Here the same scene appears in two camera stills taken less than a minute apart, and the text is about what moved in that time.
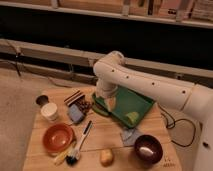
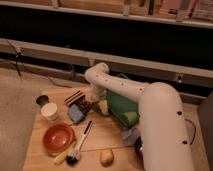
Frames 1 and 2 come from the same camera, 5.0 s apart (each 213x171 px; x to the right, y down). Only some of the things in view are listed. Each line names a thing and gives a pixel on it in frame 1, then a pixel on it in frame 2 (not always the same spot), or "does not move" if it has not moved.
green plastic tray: [127, 101] does not move
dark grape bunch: [84, 105] does not move
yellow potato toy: [107, 157] does not move
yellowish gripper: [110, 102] -> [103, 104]
